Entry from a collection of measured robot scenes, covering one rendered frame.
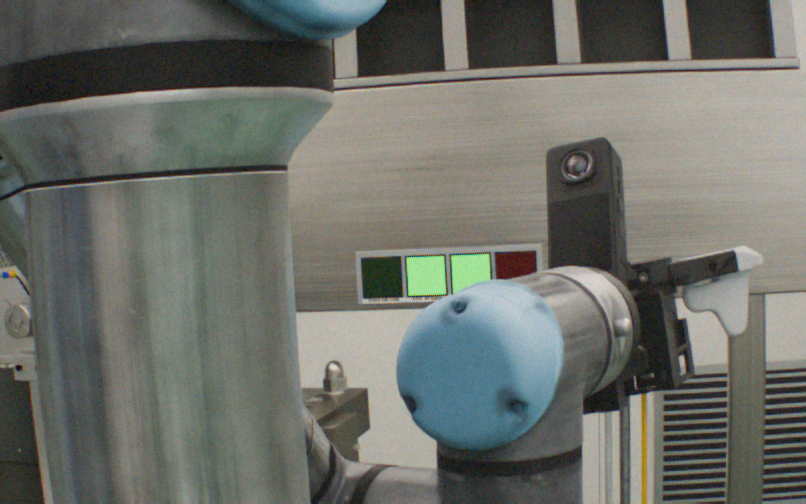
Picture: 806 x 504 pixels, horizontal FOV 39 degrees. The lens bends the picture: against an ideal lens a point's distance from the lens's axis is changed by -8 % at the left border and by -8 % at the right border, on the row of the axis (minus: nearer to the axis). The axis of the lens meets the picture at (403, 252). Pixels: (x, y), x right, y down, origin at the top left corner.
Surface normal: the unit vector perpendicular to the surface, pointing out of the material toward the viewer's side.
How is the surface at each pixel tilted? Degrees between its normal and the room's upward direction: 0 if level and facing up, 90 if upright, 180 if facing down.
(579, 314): 61
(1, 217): 132
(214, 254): 90
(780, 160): 90
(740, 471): 90
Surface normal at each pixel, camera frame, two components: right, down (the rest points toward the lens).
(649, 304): -0.48, 0.07
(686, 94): -0.23, 0.07
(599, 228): -0.47, -0.40
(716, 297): 0.45, -0.09
